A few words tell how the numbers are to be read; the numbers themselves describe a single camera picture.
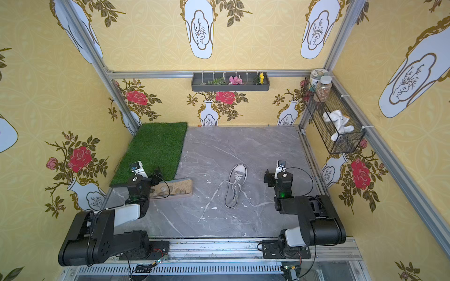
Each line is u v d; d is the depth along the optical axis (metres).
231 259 0.73
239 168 0.98
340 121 0.70
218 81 0.88
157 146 1.10
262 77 0.88
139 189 0.69
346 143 0.78
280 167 0.80
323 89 0.80
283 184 0.70
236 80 0.88
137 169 0.77
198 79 0.93
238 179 0.90
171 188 0.90
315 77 0.86
